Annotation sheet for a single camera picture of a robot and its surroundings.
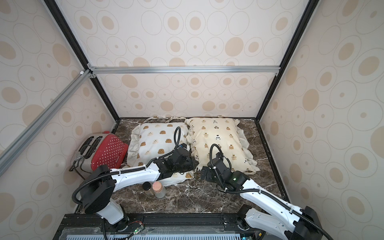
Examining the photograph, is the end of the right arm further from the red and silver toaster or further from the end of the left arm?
the red and silver toaster

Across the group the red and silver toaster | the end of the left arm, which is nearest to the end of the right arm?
the end of the left arm

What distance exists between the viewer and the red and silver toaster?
2.58 feet
